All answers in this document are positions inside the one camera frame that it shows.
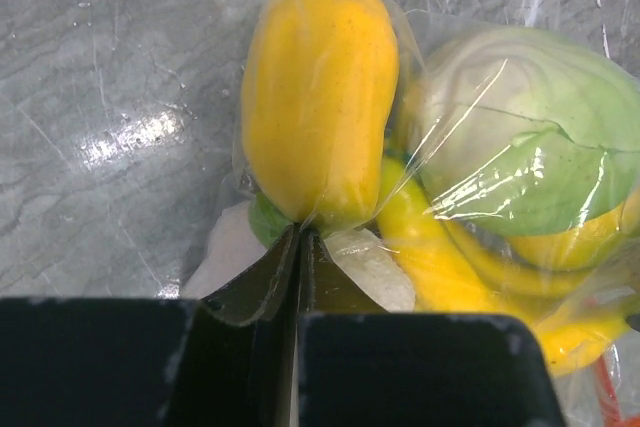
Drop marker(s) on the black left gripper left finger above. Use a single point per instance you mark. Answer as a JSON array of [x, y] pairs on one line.
[[236, 366]]

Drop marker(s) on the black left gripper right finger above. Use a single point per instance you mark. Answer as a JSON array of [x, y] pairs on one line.
[[361, 366]]

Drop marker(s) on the white fake cauliflower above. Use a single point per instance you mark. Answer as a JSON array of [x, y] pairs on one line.
[[233, 247]]

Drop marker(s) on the yellow fake banana bunch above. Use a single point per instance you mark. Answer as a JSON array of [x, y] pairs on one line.
[[452, 272]]

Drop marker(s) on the clear zip top bag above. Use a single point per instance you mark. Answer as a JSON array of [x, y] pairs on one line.
[[605, 249]]

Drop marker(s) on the green fake cabbage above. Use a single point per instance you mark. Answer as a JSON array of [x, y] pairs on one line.
[[523, 132]]

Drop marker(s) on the yellow fake mango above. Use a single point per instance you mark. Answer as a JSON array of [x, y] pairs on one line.
[[317, 91]]

